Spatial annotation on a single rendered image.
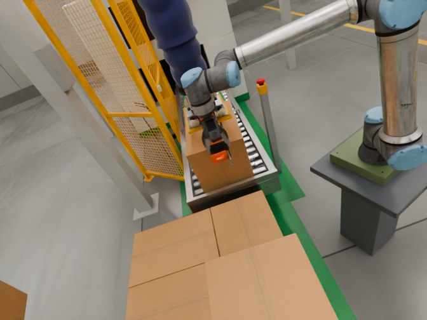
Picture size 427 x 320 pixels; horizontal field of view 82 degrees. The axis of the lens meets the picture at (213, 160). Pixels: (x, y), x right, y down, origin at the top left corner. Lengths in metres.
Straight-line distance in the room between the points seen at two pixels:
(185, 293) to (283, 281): 0.71
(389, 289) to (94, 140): 2.43
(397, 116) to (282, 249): 0.68
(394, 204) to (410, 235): 0.85
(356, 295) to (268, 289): 1.08
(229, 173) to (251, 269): 0.89
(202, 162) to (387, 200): 1.06
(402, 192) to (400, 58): 0.70
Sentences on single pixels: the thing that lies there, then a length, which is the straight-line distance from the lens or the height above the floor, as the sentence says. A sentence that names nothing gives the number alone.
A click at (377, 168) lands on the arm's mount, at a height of 0.81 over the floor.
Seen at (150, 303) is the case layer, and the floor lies 0.54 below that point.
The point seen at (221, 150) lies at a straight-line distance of 1.08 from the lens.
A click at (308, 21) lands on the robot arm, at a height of 1.60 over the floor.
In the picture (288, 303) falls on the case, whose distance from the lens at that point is 0.99.
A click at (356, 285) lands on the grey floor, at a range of 2.04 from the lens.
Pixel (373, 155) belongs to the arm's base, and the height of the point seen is 0.87.
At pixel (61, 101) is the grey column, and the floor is 1.41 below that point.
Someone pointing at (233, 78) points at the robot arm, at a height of 1.53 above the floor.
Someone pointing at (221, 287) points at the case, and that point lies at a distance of 1.05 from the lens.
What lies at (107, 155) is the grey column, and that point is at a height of 0.83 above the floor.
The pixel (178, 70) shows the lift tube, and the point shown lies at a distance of 1.48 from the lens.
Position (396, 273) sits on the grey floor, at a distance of 2.12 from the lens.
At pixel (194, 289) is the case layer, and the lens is 1.55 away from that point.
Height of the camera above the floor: 1.88
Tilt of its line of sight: 38 degrees down
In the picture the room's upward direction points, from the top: 23 degrees counter-clockwise
